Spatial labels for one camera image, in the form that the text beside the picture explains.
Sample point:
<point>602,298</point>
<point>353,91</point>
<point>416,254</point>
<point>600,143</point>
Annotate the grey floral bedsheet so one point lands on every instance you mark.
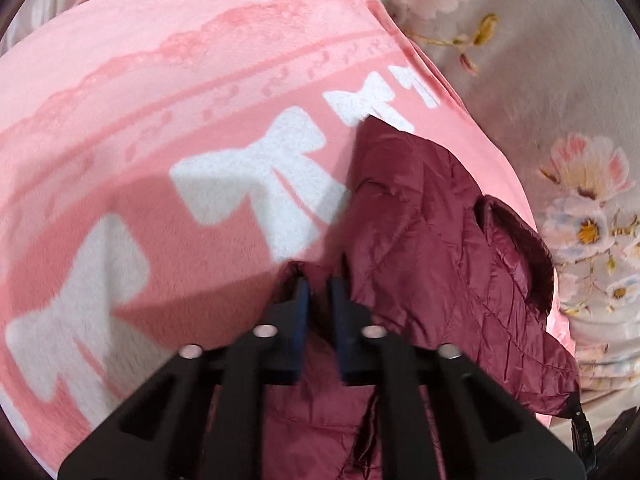
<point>550,85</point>

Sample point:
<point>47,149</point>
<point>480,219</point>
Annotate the dark object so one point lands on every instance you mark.
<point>620,440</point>

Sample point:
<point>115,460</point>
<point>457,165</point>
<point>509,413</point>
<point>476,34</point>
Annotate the maroon quilted jacket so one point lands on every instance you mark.
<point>450,240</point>

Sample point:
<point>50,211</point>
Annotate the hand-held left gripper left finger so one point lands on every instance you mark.
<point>300,310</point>

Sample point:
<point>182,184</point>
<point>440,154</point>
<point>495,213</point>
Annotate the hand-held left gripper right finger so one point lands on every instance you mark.
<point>338,310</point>

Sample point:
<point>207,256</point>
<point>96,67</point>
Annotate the pink blanket with white bows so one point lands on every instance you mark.
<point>150,135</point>

